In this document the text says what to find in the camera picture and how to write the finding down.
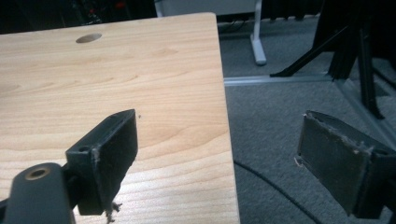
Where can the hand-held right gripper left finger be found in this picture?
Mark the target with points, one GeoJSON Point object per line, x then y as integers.
{"type": "Point", "coordinates": [107, 155]}

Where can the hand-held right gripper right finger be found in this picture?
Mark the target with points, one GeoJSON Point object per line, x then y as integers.
{"type": "Point", "coordinates": [336, 161]}

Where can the black metal stand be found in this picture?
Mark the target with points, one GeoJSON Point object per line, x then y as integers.
{"type": "Point", "coordinates": [351, 53]}

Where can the white desk leg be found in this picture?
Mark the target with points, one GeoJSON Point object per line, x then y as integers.
{"type": "Point", "coordinates": [257, 40]}

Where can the white desk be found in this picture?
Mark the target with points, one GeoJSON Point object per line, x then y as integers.
{"type": "Point", "coordinates": [205, 6]}

